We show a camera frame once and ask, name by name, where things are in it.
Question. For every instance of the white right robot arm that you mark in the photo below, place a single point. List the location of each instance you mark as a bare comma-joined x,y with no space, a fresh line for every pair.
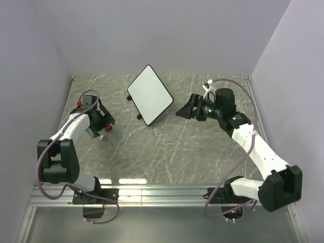
281,184

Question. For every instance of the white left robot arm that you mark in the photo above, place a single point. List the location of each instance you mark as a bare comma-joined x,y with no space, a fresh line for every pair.
57,161

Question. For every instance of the red bone-shaped eraser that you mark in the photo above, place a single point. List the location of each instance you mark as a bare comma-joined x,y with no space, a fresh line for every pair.
108,127

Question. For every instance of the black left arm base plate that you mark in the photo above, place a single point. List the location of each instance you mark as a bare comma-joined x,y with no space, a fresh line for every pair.
106,196

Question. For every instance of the small white whiteboard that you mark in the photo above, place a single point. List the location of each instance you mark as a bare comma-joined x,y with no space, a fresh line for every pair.
149,95

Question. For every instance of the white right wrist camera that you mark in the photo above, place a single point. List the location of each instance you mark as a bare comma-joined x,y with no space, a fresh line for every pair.
209,89

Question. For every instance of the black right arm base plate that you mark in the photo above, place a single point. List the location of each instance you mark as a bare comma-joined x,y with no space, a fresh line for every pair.
220,196

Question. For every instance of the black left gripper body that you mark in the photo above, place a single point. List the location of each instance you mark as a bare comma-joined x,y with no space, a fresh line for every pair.
102,121

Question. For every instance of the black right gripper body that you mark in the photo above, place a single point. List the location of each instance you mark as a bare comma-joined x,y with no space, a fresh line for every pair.
205,109

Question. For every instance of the aluminium front rail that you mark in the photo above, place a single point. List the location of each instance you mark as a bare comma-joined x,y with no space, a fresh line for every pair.
136,195

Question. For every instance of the aluminium right side rail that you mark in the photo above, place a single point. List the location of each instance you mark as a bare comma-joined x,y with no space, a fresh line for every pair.
260,124

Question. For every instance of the aluminium rail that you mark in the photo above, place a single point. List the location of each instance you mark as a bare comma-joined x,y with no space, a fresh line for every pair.
136,195
260,124

